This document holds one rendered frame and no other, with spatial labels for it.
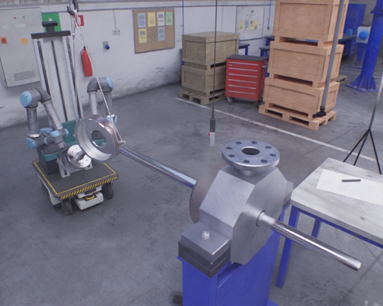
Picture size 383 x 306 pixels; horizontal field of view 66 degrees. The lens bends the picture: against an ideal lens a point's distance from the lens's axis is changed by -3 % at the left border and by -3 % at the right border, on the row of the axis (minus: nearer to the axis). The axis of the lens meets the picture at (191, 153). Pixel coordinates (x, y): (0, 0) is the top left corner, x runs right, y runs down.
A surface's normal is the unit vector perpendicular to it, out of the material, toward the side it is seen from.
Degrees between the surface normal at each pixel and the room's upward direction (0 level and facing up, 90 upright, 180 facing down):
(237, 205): 45
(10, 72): 90
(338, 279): 0
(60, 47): 90
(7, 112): 90
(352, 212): 0
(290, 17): 90
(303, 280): 0
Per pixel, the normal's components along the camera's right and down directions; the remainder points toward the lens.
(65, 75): 0.64, 0.36
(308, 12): -0.69, 0.33
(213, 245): 0.00, -0.89
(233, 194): -0.48, -0.39
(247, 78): -0.42, 0.42
